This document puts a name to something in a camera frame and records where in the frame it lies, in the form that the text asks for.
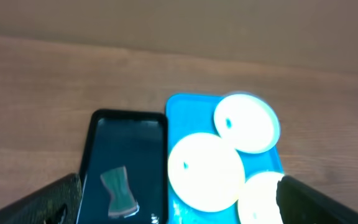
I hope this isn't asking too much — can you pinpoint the green scrubbing sponge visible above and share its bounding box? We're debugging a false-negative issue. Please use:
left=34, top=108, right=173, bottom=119
left=100, top=166, right=140, bottom=219

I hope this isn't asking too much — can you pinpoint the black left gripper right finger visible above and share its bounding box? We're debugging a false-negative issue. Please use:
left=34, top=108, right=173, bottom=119
left=276, top=175, right=358, bottom=224

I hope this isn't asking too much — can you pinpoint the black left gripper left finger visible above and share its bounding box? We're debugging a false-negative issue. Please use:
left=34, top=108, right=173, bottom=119
left=0, top=173, right=82, bottom=224

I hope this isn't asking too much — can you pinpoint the black plastic tray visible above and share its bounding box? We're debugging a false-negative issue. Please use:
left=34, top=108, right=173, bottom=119
left=76, top=109, right=168, bottom=223

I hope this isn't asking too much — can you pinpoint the light blue plate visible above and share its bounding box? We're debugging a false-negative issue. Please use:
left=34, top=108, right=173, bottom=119
left=213, top=93, right=281, bottom=154

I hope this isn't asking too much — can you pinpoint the yellow plate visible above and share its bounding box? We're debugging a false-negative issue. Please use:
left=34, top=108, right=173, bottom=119
left=168, top=133, right=246, bottom=212
left=237, top=171, right=284, bottom=224

